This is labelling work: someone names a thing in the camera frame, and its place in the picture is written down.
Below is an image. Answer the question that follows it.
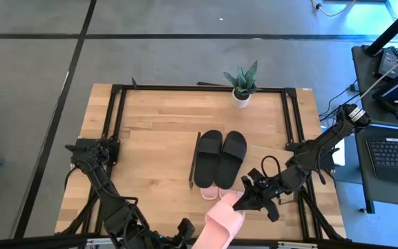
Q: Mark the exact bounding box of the black desk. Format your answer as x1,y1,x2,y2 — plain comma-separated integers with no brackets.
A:
353,124,398,214
350,44,398,127

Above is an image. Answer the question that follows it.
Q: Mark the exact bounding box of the silver metal bracket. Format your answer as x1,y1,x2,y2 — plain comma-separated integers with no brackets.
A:
86,237,126,247
276,241,319,249

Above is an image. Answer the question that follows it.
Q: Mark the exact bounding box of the white paper sheet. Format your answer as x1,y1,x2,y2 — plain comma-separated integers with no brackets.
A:
333,147,346,167

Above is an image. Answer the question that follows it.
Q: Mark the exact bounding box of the wooden shelf with black legs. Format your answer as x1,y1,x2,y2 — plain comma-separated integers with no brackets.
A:
188,130,305,205

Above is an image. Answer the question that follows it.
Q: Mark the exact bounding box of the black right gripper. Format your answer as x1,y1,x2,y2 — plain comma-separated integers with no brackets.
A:
232,169,295,222

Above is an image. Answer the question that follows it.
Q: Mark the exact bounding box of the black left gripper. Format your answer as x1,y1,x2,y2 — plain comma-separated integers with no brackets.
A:
146,218,196,249

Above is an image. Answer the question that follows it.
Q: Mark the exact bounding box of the black power adapter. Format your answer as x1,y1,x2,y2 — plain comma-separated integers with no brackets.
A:
377,47,398,80

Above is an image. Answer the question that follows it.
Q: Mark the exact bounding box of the black crossbar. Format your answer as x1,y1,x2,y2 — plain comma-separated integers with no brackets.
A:
0,233,398,249

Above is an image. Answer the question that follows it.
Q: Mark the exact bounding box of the green plant in white pot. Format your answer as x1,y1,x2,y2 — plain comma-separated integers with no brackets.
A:
222,59,259,109

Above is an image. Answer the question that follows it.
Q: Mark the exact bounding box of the white cord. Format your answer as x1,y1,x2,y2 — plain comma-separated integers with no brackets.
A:
359,46,398,101

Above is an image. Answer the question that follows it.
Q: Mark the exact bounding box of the orange cable with black plug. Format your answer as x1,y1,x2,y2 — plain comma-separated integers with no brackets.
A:
310,0,357,17

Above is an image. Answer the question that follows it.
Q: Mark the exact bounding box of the black keyboard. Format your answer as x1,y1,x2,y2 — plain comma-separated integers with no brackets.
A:
365,136,398,187

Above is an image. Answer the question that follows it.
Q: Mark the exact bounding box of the black metal table frame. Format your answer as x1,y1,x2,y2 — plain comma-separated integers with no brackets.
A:
55,82,348,243

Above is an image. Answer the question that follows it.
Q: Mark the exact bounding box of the black diagonal pole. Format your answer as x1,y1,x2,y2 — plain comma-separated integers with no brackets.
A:
363,0,398,57

